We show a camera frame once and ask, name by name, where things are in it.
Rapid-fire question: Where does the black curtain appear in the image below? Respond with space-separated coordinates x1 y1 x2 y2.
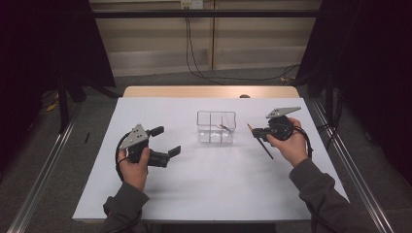
294 0 412 187
0 0 117 169

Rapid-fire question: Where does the person's right hand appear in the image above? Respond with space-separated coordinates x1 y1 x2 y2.
265 116 309 169

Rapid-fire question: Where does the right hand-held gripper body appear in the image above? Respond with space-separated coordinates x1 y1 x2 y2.
265 106 302 142

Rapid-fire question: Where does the dark horizontal beam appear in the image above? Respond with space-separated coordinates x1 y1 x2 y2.
91 9 321 19

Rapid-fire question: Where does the metal floor rail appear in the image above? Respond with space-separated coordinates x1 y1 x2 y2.
7 105 83 233
311 97 395 233

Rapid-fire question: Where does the person's left hand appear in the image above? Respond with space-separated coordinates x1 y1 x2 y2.
117 147 152 192

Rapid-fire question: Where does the hand-held gripper cable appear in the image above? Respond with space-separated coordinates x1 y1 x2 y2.
106 131 144 233
292 125 315 160

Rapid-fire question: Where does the wooden table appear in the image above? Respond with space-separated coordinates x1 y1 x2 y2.
122 84 301 99

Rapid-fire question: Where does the black metal stand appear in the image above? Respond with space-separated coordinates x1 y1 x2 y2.
57 72 87 134
325 69 336 131

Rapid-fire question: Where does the right hand-held gripper cable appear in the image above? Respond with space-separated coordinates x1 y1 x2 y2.
292 125 315 160

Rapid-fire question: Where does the white table sheet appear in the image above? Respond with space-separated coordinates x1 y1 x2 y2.
72 96 350 224

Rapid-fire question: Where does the clear plastic divided container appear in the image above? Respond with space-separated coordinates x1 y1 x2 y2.
195 110 238 145

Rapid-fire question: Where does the white wall socket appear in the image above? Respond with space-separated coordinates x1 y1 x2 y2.
180 0 205 10

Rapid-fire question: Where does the left hand-held gripper cable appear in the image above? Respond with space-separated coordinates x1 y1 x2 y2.
106 131 144 233

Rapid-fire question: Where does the black wall cable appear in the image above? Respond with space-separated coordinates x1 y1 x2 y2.
185 8 227 85
188 8 302 83

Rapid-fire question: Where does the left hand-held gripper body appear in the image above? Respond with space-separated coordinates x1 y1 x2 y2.
119 123 170 169

